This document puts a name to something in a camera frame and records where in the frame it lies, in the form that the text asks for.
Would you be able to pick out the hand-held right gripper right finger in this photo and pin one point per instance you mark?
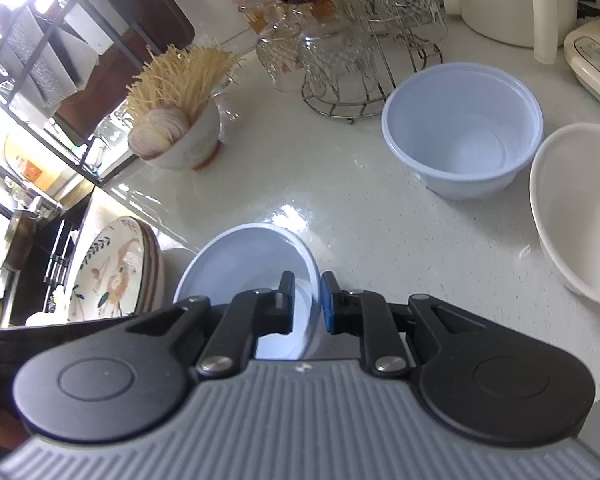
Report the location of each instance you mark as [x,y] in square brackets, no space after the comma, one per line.
[328,305]

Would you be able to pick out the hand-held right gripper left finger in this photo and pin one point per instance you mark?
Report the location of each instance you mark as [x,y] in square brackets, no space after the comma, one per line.
[285,307]

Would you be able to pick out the blue plastic bowl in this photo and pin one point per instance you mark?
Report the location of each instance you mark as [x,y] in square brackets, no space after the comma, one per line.
[460,130]
[250,265]

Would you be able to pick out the floral painted plate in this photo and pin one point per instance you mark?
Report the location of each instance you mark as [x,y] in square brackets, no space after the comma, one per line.
[110,275]

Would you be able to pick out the yellow sponge cloth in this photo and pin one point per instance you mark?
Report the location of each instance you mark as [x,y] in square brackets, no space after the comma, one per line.
[42,317]

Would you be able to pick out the black kitchen sink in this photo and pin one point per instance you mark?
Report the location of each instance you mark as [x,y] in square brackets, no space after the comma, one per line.
[35,285]

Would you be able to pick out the bundle of dark chopsticks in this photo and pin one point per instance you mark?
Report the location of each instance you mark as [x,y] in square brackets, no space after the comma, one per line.
[60,260]

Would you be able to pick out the steel pot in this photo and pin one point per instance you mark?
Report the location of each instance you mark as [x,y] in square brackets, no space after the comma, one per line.
[20,232]

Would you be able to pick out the white bowl holding garlic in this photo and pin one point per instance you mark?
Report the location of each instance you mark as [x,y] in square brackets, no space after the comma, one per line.
[195,145]

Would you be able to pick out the yellow detergent bottle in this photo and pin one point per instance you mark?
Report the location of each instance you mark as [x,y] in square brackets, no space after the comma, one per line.
[17,152]

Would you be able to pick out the garlic bulb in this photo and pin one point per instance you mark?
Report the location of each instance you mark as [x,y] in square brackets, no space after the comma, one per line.
[157,132]

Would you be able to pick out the small clear drinking glass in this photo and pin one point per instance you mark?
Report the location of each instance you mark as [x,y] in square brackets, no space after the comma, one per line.
[105,135]

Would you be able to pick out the upturned clear glass cup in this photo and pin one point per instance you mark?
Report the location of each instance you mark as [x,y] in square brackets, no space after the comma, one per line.
[280,60]
[405,5]
[337,60]

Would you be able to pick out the bundle of dried noodles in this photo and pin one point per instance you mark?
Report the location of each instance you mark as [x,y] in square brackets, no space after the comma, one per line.
[190,75]

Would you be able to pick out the white ceramic bowl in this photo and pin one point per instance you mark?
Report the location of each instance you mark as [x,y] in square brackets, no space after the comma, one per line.
[580,220]

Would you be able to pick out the hammered steel cleaver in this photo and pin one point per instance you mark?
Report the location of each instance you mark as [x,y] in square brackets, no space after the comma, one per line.
[40,72]

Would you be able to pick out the brown cutting board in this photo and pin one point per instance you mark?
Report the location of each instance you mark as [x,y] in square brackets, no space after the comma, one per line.
[150,10]

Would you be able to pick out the black dish rack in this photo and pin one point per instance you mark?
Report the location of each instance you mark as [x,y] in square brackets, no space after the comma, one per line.
[111,30]

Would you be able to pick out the white electric cooker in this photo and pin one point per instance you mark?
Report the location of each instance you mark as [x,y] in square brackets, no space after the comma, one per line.
[505,5]

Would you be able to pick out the white kettle heating base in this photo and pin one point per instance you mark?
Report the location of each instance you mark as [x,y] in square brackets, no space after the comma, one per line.
[595,60]

